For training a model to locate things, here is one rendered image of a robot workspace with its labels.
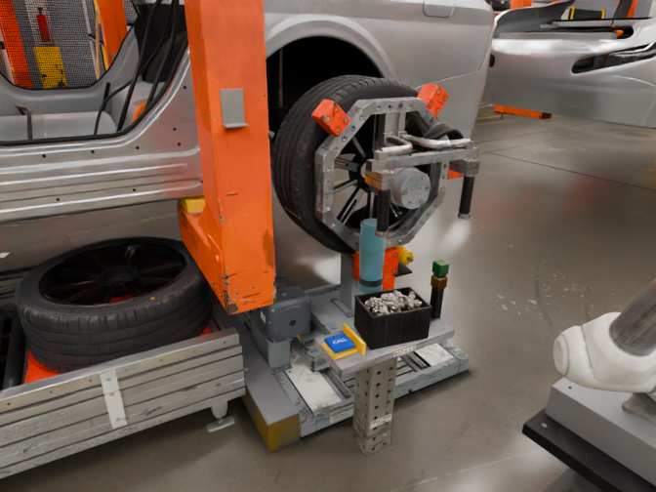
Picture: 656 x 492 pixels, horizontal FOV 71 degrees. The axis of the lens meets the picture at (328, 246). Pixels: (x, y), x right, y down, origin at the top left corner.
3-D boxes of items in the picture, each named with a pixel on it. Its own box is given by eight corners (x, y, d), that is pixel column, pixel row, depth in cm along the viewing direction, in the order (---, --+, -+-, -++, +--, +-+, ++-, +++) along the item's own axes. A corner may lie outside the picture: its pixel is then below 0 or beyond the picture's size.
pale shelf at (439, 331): (421, 311, 164) (422, 305, 162) (454, 337, 150) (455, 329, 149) (313, 346, 145) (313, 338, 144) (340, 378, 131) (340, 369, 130)
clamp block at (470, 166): (459, 168, 159) (461, 152, 157) (478, 174, 152) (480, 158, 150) (448, 169, 157) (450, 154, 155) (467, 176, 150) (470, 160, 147)
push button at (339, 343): (344, 338, 143) (344, 331, 142) (355, 349, 137) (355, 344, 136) (323, 344, 140) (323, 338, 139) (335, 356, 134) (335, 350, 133)
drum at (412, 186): (393, 190, 174) (396, 153, 168) (430, 208, 157) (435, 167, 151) (362, 196, 168) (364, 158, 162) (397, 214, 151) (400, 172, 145)
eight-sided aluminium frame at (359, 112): (430, 230, 191) (445, 94, 169) (441, 236, 186) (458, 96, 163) (313, 257, 167) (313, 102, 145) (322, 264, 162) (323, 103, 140)
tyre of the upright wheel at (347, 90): (430, 167, 212) (367, 37, 173) (467, 180, 193) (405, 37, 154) (326, 264, 204) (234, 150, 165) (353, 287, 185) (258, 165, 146)
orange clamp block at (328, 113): (340, 117, 153) (323, 98, 147) (352, 120, 146) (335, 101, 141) (327, 133, 153) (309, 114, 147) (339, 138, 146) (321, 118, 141)
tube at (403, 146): (389, 143, 157) (391, 111, 153) (426, 155, 142) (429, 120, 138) (345, 148, 150) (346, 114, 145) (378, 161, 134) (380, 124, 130)
